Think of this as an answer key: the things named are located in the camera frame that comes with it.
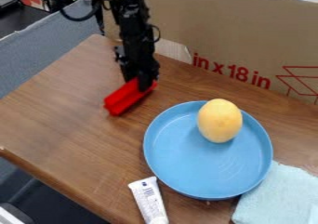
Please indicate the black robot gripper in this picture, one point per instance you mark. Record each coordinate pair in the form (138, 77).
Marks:
(135, 55)

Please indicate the red plastic block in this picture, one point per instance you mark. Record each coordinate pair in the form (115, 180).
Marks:
(125, 97)

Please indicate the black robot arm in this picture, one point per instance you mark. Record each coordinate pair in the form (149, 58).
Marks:
(131, 13)

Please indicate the yellow lemon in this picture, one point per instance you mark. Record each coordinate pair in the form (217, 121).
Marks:
(220, 120)

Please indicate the brown cardboard box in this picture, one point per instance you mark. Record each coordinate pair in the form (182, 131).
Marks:
(260, 41)

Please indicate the blue round plate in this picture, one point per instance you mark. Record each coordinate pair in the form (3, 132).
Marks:
(201, 169)

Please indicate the white cream tube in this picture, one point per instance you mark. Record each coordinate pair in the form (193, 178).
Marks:
(149, 200)

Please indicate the light blue towel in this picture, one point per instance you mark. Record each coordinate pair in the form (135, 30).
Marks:
(284, 200)

